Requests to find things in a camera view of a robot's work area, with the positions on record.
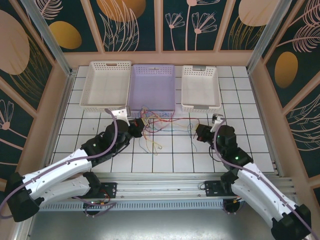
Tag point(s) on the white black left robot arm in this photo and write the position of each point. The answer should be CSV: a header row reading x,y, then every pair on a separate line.
x,y
50,172

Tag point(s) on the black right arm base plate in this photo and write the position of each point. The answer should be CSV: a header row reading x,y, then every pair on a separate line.
x,y
212,188

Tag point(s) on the purple perforated basket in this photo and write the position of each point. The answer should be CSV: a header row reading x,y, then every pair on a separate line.
x,y
152,87

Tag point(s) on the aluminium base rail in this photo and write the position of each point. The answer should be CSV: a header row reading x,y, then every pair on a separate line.
x,y
160,186

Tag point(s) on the aluminium side rail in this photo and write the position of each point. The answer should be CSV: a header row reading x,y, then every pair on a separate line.
x,y
65,95
265,125

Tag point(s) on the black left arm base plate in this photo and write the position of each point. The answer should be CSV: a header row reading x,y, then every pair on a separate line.
x,y
110,190

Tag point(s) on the large white perforated basket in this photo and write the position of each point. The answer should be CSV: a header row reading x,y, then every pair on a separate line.
x,y
105,87

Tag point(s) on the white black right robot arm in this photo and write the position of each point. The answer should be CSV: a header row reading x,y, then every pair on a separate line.
x,y
260,190

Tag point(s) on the grey metal sheet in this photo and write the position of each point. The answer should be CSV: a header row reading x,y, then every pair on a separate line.
x,y
150,225

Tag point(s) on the aluminium corner post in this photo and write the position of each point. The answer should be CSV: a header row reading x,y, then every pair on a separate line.
x,y
267,37
47,37

